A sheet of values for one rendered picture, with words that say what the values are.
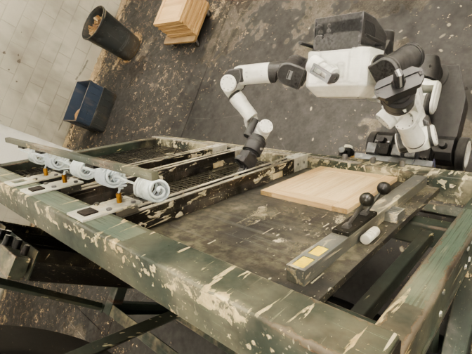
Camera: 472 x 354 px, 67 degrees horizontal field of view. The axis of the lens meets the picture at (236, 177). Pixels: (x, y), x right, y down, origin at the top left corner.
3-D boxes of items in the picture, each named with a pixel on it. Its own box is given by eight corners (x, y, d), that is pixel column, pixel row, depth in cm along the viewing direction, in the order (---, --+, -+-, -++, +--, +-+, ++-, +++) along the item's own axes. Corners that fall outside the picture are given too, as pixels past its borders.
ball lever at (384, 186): (370, 218, 109) (395, 185, 101) (364, 222, 106) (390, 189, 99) (359, 210, 110) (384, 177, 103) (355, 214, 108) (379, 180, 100)
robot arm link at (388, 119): (392, 123, 104) (393, 134, 114) (422, 96, 102) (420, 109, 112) (364, 99, 108) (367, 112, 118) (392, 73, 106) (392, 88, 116)
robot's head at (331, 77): (326, 59, 132) (315, 59, 127) (344, 70, 128) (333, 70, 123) (319, 75, 136) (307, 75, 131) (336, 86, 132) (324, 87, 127)
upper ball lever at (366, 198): (352, 231, 100) (379, 197, 93) (347, 236, 98) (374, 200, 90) (342, 223, 102) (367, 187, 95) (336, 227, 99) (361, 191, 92)
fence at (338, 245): (426, 185, 148) (427, 176, 147) (304, 286, 80) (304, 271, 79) (414, 183, 151) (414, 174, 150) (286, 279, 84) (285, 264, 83)
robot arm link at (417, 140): (390, 138, 120) (404, 162, 134) (423, 130, 114) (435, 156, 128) (387, 112, 125) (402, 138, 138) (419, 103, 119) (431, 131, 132)
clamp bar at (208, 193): (310, 168, 183) (311, 121, 177) (88, 256, 99) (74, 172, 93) (294, 165, 189) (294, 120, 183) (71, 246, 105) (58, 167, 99)
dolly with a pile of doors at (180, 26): (216, 8, 428) (193, -15, 398) (201, 48, 423) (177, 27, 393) (184, 14, 469) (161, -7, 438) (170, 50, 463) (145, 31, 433)
